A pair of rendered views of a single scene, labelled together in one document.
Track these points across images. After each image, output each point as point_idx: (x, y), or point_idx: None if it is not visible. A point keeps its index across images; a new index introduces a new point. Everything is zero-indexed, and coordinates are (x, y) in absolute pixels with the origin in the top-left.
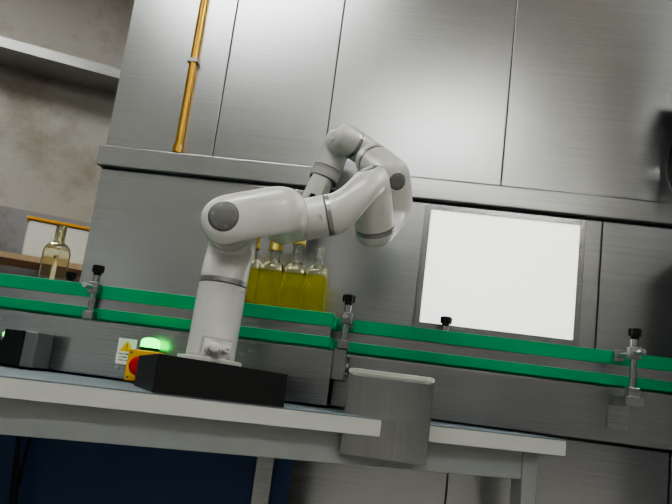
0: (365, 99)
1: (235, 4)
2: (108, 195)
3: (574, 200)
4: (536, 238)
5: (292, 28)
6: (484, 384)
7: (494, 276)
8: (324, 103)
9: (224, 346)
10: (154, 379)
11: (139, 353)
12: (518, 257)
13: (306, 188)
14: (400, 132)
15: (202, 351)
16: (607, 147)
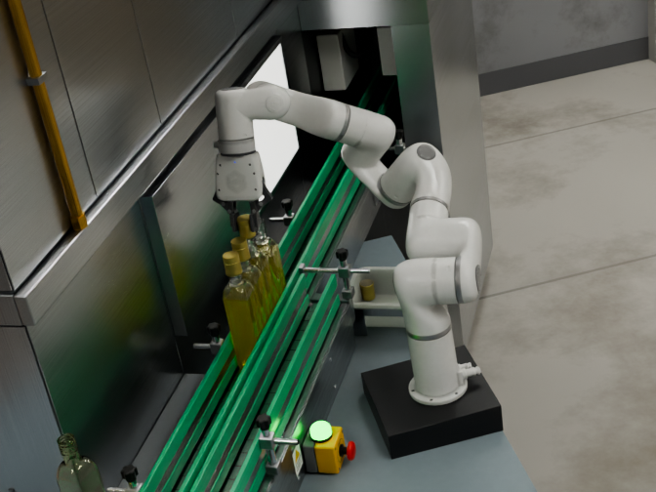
0: (156, 10)
1: None
2: (49, 350)
3: (271, 20)
4: (270, 76)
5: None
6: (348, 236)
7: (266, 134)
8: (137, 41)
9: (460, 365)
10: (502, 422)
11: (337, 442)
12: None
13: (258, 176)
14: (184, 31)
15: (463, 381)
16: None
